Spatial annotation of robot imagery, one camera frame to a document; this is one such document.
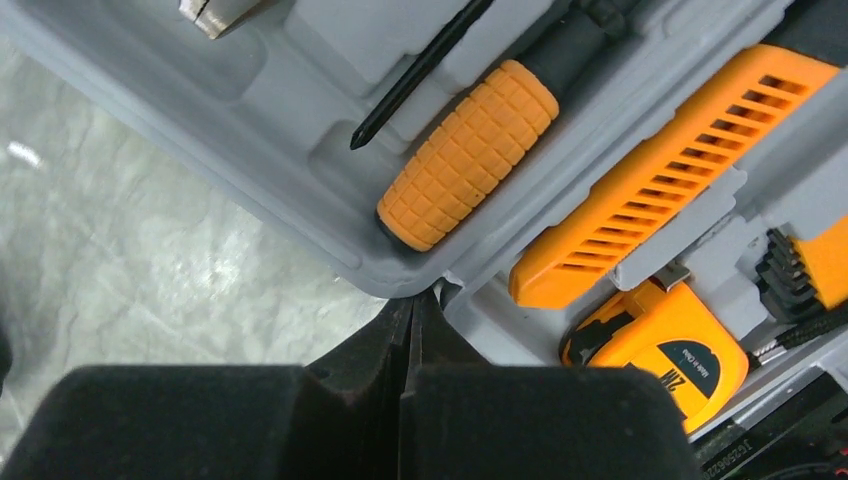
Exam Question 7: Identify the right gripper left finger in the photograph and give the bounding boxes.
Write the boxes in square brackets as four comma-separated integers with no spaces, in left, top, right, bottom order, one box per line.
[1,298,414,479]

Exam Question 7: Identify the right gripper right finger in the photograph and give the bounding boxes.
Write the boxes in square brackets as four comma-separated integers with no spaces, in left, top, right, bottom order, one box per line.
[405,292,700,479]

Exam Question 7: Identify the grey tool case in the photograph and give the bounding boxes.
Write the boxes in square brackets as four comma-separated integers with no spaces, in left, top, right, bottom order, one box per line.
[0,0,848,439]

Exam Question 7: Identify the orange tape measure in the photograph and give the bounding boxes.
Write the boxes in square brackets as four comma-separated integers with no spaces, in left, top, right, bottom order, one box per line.
[559,280,749,434]

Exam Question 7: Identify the orange grip screwdriver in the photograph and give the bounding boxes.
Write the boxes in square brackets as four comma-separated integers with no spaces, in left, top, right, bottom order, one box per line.
[375,0,638,252]

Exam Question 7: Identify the hex key set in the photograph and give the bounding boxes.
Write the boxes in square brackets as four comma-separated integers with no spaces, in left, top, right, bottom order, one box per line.
[755,218,847,324]

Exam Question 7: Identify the orange utility knife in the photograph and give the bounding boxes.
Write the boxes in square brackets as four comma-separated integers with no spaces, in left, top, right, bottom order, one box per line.
[508,44,841,309]

